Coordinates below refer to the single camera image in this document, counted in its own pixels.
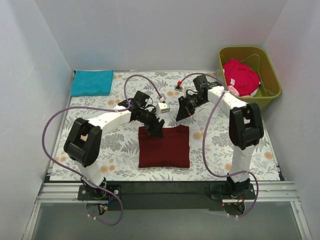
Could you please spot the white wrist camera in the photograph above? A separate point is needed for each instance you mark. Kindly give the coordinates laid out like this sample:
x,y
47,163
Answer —
x,y
162,107
179,88

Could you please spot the dark red t-shirt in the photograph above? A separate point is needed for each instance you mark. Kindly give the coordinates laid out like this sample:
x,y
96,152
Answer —
x,y
170,151

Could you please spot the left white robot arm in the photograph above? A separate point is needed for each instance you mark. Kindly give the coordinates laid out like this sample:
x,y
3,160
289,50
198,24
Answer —
x,y
84,140

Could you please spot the bright pink t-shirt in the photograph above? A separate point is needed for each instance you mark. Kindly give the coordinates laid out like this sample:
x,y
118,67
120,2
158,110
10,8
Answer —
x,y
241,80

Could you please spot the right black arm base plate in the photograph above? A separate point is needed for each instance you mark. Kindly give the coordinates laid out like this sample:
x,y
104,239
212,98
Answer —
x,y
220,191

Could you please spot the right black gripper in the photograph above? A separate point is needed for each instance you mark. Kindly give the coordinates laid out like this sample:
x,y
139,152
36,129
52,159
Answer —
x,y
186,106

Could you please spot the folded teal t-shirt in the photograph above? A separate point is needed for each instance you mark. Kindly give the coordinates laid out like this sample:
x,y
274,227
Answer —
x,y
92,83

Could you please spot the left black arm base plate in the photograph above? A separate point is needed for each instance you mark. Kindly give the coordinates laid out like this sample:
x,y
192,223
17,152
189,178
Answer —
x,y
115,192

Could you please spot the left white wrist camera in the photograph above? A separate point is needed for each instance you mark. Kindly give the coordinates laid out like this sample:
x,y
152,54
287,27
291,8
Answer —
x,y
162,107

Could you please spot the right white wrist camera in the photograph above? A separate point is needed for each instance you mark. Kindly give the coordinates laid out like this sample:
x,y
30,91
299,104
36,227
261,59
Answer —
x,y
179,88

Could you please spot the olive green plastic bin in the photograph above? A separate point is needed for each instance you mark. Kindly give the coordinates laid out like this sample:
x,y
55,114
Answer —
x,y
258,60

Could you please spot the aluminium frame rail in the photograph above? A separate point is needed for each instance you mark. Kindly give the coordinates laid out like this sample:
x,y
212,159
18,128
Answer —
x,y
67,192

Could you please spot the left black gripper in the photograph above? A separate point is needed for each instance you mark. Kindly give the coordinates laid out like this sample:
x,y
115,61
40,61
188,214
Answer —
x,y
153,122

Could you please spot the floral patterned table mat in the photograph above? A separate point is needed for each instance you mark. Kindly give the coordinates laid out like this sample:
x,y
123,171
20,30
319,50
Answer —
x,y
211,151

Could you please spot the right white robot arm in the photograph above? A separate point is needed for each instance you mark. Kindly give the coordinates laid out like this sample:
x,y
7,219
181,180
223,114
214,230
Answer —
x,y
245,126

